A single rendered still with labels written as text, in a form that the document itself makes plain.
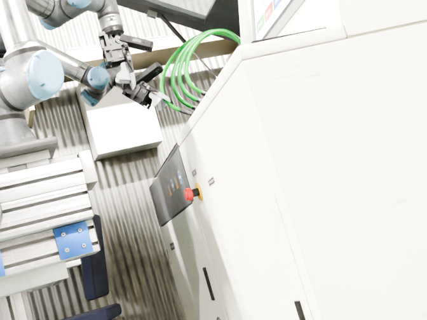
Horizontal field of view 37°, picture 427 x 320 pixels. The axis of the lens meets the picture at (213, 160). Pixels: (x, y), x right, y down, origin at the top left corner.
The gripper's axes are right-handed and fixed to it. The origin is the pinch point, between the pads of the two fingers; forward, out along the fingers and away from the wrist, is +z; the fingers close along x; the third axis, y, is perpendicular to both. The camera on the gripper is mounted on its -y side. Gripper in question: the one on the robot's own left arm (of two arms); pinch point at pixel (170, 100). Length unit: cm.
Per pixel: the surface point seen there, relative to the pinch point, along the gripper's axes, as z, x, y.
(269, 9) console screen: 49, 54, -29
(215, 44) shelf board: -101, -158, -58
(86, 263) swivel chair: -60, -98, 95
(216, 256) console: 66, 40, 33
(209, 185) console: 60, 54, 18
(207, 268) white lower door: 59, 26, 40
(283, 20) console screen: 58, 61, -26
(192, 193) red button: 53, 46, 22
